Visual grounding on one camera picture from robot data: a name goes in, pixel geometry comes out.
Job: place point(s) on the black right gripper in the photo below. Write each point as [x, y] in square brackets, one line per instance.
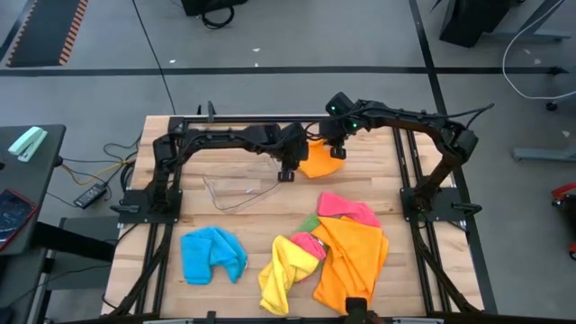
[337, 132]

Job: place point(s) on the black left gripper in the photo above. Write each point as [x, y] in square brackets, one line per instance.
[294, 148]

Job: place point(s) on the orange microfiber towel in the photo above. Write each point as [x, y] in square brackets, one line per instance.
[355, 261]
[319, 164]

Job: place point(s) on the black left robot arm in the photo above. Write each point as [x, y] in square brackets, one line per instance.
[225, 137]

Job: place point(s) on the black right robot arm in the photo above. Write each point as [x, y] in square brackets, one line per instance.
[463, 141]

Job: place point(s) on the green microfiber towel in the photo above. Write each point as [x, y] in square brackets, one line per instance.
[309, 224]

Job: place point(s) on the yellow microfiber towel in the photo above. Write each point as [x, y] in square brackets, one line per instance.
[283, 274]

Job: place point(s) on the blue microfiber towel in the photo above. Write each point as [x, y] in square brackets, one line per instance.
[211, 252]

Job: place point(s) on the clear plastic bin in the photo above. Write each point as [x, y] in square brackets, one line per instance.
[238, 189]

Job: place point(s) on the black box-shaped object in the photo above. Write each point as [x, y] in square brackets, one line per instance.
[356, 312]

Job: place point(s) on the black computer tower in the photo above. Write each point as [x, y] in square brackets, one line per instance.
[211, 6]

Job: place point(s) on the black equipment cabinet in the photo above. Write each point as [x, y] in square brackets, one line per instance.
[472, 20]

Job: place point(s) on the black power adapter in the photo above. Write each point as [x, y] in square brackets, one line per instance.
[90, 195]

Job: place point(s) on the grey metal desk foot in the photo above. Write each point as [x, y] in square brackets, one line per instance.
[531, 34]
[544, 155]

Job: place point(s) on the black caster wheel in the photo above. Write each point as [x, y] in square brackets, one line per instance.
[551, 106]

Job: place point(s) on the grey desk base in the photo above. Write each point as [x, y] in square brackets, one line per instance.
[81, 274]

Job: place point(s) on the red wheeled cart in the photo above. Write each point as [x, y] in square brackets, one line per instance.
[564, 191]

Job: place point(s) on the black side desk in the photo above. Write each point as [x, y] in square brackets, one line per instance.
[45, 180]

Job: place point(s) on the mint green stapler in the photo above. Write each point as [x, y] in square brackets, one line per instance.
[27, 143]

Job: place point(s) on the smartphone in red case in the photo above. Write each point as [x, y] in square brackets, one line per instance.
[15, 218]

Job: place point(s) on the black mat with orange stripes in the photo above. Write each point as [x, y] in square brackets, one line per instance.
[40, 31]

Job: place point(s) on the black aluminium table frame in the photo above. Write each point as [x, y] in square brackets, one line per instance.
[252, 119]

